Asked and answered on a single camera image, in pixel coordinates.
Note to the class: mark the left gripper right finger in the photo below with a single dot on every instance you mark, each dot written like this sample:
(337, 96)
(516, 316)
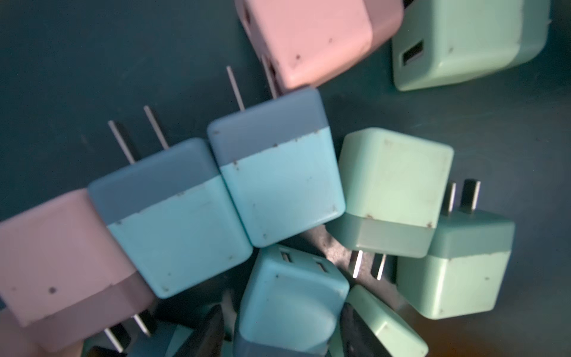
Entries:
(357, 338)

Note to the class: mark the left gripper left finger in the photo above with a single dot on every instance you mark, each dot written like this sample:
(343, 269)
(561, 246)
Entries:
(207, 339)

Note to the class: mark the pink plug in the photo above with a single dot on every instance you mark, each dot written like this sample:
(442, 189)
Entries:
(307, 43)
(64, 277)

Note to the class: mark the blue plug upright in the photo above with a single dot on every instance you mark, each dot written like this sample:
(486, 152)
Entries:
(291, 305)

